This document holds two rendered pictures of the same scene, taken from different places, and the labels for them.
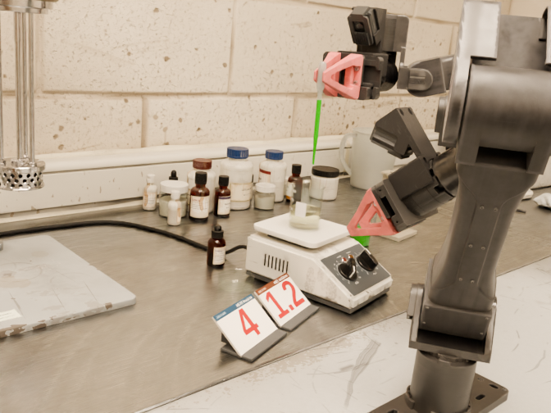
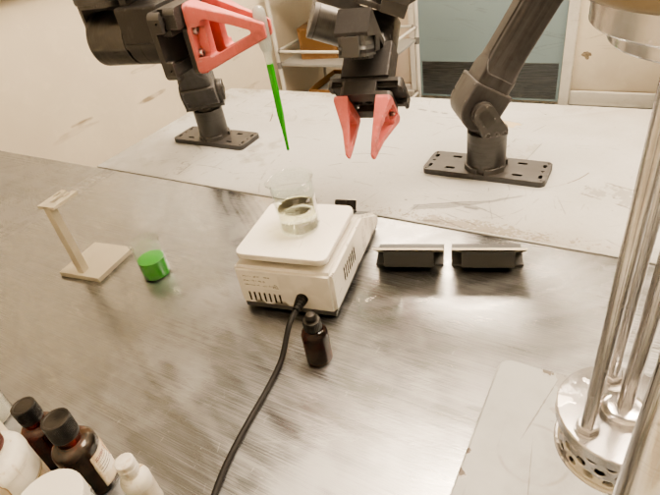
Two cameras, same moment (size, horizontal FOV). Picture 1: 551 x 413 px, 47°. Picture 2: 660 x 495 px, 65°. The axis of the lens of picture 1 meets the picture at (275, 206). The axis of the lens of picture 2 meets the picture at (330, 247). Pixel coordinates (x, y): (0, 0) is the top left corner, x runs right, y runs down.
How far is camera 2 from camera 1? 1.13 m
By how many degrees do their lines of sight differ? 89
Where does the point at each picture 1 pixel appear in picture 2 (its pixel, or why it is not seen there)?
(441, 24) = not seen: outside the picture
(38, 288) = not seen: hidden behind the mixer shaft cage
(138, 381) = not seen: hidden behind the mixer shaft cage
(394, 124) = (373, 24)
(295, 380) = (518, 220)
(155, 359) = (586, 293)
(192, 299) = (444, 328)
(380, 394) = (490, 189)
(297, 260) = (356, 235)
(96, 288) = (523, 410)
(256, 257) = (340, 284)
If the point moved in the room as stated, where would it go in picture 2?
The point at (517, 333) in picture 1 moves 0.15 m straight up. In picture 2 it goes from (334, 164) to (322, 85)
